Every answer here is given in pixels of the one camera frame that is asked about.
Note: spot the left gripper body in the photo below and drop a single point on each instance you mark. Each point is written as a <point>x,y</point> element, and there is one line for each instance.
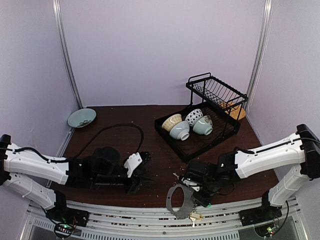
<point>131,187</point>

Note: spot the yellow tagged key bunch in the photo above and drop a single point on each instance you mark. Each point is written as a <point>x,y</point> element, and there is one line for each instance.
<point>194,216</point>

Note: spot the left corner metal post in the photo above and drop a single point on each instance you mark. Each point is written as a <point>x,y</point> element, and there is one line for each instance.
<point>64,47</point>

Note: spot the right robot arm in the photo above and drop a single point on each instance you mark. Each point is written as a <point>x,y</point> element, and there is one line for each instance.
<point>301,150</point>

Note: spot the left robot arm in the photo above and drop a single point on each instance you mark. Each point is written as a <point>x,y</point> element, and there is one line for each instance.
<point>102,168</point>

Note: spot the right corner metal post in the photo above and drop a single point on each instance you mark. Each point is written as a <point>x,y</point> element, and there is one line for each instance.
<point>261,47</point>

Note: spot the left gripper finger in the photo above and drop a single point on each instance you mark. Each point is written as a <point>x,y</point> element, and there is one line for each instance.
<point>144,182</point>
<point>140,173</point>

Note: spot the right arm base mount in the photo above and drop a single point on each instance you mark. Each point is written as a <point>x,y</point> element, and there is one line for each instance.
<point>263,213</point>

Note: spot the yellow dotted bowl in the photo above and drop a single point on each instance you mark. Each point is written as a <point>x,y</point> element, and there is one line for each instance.
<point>171,121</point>

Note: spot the corner metal post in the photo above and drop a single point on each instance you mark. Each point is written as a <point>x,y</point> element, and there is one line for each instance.
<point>261,47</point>
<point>64,47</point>

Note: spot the black white patterned bowl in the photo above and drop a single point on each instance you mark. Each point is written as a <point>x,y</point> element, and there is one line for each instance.
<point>193,117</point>

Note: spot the aluminium rail frame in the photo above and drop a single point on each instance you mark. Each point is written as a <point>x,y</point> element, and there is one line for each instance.
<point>219,222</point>

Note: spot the grey striped bowl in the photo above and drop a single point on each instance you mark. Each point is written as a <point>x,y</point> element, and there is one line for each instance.
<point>180,131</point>

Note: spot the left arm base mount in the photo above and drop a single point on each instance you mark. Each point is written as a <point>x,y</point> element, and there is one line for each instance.
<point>65,219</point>

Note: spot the pale green bowl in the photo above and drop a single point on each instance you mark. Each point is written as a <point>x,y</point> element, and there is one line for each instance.
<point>203,126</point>

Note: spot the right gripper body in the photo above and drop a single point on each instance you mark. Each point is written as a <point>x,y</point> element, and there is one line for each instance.
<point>200,196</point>

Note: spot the pale green plate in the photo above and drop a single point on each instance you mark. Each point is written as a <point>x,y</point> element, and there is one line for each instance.
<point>81,118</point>

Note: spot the black wire dish rack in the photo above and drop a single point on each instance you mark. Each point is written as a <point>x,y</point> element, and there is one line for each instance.
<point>212,91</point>

